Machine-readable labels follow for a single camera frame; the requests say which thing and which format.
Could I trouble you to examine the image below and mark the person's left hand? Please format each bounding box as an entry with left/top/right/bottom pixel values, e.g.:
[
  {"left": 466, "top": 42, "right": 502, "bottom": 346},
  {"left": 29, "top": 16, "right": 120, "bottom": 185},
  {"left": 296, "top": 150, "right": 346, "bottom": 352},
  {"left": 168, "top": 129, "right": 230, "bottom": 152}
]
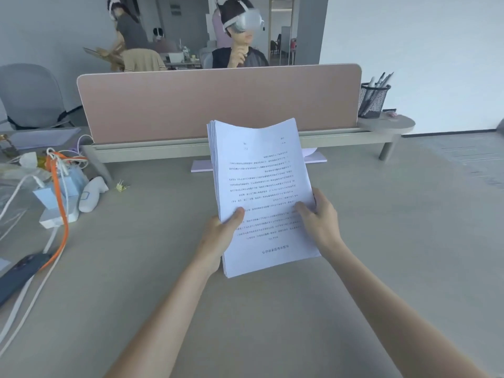
[{"left": 195, "top": 207, "right": 246, "bottom": 277}]

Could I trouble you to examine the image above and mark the grey office chair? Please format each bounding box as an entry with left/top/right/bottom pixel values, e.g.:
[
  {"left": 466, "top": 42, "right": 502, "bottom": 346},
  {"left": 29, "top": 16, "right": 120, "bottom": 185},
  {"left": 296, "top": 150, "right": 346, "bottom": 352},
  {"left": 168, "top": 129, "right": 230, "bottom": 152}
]
[{"left": 0, "top": 64, "right": 75, "bottom": 130}]

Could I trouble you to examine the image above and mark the dark blue smartphone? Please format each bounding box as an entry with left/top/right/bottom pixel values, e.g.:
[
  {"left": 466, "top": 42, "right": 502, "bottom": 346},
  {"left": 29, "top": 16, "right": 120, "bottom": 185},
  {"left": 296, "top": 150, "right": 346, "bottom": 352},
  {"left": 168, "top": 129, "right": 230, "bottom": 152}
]
[{"left": 0, "top": 253, "right": 53, "bottom": 307}]

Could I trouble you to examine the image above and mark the person's right forearm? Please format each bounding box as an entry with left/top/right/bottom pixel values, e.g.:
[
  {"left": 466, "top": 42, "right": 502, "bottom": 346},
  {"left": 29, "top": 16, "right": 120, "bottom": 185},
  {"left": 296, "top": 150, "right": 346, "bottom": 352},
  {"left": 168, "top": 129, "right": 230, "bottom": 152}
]
[{"left": 320, "top": 237, "right": 491, "bottom": 378}]

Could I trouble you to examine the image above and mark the beige desk shelf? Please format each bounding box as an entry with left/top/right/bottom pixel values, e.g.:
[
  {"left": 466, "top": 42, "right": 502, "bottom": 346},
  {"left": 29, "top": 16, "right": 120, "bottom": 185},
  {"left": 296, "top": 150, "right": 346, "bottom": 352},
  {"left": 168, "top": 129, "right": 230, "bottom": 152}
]
[{"left": 81, "top": 114, "right": 416, "bottom": 163}]

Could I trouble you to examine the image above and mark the white cable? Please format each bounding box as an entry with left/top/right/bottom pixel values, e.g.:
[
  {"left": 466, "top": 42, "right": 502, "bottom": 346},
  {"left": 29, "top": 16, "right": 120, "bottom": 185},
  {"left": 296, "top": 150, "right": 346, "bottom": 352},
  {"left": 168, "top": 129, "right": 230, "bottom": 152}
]
[{"left": 0, "top": 134, "right": 95, "bottom": 356}]

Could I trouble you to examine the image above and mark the person's right hand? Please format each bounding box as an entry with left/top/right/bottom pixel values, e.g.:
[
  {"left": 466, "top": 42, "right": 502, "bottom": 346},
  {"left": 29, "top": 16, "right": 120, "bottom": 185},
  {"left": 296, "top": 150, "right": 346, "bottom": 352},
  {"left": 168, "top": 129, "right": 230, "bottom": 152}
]
[{"left": 295, "top": 188, "right": 343, "bottom": 259}]

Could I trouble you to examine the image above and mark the white power adapter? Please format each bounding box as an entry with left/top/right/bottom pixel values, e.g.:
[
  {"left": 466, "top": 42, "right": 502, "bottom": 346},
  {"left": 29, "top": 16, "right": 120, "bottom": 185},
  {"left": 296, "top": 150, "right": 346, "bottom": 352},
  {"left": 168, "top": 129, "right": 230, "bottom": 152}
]
[{"left": 39, "top": 208, "right": 79, "bottom": 229}]

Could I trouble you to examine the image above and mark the lilac paper sheet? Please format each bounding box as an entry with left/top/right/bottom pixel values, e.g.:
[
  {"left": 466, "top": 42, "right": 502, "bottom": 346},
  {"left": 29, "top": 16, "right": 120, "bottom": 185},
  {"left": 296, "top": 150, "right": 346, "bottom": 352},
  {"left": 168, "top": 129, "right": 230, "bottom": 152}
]
[{"left": 8, "top": 128, "right": 82, "bottom": 150}]

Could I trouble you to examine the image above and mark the lilac folder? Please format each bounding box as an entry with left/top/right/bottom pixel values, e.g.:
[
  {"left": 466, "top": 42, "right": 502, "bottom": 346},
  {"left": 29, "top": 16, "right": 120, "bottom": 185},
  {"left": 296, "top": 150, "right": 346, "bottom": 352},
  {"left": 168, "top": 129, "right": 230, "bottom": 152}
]
[{"left": 191, "top": 148, "right": 328, "bottom": 173}]

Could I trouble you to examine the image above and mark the stack of printed white papers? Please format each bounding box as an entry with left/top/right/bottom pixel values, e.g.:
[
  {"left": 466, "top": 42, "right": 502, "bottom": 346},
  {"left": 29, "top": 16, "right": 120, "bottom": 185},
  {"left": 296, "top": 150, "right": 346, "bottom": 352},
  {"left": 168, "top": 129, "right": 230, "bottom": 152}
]
[{"left": 207, "top": 117, "right": 321, "bottom": 279}]

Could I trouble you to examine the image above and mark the white handheld controller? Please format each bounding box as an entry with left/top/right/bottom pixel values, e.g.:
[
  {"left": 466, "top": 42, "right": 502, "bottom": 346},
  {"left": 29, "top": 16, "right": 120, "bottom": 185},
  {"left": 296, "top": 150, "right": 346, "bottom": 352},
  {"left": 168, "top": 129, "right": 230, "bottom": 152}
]
[{"left": 78, "top": 176, "right": 109, "bottom": 213}]

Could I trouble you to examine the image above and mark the orange lanyard strap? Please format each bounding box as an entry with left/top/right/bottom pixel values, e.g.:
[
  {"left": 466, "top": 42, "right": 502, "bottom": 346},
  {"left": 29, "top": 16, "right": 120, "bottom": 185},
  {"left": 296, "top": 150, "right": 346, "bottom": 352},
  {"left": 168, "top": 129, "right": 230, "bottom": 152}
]
[{"left": 36, "top": 151, "right": 89, "bottom": 272}]

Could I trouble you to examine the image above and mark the clear plastic bag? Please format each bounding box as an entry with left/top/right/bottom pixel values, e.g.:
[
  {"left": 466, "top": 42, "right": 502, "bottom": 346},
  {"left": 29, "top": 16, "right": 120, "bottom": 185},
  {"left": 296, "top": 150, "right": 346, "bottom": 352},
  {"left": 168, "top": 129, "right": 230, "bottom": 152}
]
[{"left": 0, "top": 153, "right": 54, "bottom": 240}]

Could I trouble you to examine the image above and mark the pink desk divider panel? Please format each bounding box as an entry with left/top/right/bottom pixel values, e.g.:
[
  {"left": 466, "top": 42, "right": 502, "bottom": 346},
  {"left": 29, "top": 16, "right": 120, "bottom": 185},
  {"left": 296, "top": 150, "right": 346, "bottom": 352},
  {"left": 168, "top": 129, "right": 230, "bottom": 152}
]
[{"left": 77, "top": 64, "right": 362, "bottom": 145}]

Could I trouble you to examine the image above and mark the beige jacket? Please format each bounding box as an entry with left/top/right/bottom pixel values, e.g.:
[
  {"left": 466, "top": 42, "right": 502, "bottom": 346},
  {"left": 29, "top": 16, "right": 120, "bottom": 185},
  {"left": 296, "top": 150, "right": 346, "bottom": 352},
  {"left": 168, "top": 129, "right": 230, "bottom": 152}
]
[{"left": 120, "top": 48, "right": 168, "bottom": 72}]

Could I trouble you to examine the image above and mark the black mesh pen holder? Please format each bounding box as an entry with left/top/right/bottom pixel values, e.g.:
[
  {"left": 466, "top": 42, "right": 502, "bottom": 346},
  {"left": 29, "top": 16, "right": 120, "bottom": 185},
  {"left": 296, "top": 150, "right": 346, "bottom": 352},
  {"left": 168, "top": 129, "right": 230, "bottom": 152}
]
[{"left": 358, "top": 83, "right": 391, "bottom": 119}]

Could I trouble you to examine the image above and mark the light blue box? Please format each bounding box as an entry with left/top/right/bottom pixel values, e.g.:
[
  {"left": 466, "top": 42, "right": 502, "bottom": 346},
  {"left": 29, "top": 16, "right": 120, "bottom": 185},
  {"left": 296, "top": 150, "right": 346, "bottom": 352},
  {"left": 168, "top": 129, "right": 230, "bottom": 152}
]
[{"left": 33, "top": 169, "right": 90, "bottom": 211}]

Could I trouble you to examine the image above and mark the person's left forearm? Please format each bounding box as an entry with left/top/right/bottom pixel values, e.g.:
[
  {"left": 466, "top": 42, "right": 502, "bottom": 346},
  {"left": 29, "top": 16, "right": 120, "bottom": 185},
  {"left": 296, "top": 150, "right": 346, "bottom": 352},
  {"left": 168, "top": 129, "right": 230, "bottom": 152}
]
[{"left": 103, "top": 260, "right": 221, "bottom": 378}]

